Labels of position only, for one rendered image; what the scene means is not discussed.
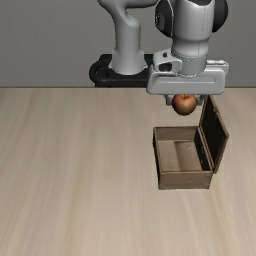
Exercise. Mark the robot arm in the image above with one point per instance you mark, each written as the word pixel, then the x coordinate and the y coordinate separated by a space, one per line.
pixel 128 43

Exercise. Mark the brown wooden box lid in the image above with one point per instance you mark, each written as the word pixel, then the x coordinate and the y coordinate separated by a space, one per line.
pixel 213 133

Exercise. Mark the red apple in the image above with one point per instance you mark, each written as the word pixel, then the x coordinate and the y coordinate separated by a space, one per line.
pixel 184 105

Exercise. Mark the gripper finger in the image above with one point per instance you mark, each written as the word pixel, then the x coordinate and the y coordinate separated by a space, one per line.
pixel 201 99
pixel 167 99

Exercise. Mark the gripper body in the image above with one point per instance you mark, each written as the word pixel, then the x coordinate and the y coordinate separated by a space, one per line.
pixel 186 85

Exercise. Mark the brown wooden box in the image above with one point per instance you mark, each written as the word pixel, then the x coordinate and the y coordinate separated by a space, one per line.
pixel 181 180

